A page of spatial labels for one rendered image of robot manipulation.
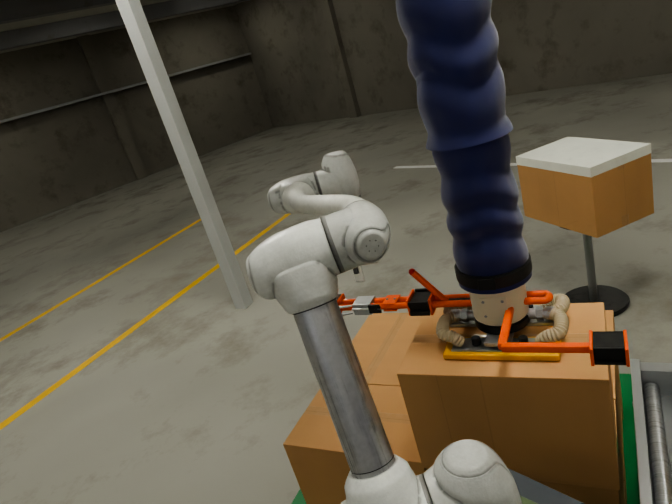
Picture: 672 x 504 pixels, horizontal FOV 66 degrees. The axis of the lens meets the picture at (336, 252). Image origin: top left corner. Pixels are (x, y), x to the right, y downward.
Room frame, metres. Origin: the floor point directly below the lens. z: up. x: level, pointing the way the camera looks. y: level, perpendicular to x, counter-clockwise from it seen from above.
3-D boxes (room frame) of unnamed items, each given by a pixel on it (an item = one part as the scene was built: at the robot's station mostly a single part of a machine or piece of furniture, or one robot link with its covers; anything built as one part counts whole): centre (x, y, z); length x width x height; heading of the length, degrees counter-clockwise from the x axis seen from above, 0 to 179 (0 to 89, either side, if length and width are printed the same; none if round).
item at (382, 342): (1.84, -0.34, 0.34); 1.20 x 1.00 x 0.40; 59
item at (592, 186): (2.84, -1.50, 0.82); 0.60 x 0.40 x 0.40; 13
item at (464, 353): (1.34, -0.40, 0.97); 0.34 x 0.10 x 0.05; 60
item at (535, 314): (1.43, -0.45, 1.01); 0.34 x 0.25 x 0.06; 60
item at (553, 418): (1.42, -0.43, 0.74); 0.60 x 0.40 x 0.40; 60
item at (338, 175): (1.63, -0.07, 1.55); 0.13 x 0.11 x 0.16; 89
